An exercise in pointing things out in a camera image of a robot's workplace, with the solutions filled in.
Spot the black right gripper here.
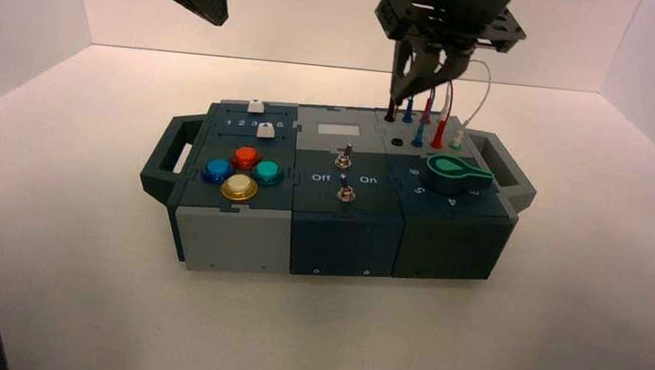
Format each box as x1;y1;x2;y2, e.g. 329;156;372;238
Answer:
365;0;532;117

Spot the green rotary knob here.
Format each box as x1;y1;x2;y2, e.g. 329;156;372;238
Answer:
422;153;496;202

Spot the white label plate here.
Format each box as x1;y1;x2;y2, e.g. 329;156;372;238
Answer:
316;122;362;140

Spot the red push button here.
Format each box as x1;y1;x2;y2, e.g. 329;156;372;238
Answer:
229;143;263;173

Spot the teal push button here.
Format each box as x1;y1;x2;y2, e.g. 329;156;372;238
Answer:
250;159;286;188

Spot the blue push button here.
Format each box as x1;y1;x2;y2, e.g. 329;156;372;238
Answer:
200;156;237;187

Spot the grey and green control box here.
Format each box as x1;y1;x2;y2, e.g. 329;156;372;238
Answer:
130;87;544;307

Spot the yellow push button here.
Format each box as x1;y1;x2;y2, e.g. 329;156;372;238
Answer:
219;172;260;205

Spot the red jumper wire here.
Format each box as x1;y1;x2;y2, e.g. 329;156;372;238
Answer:
416;79;456;151

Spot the blue jumper wire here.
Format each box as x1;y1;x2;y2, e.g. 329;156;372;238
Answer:
399;91;433;150

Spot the white jumper wire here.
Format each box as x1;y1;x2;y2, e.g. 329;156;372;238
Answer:
437;56;494;153

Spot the metal toggle switch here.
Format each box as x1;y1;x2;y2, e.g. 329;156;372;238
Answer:
333;142;354;170
335;173;358;205

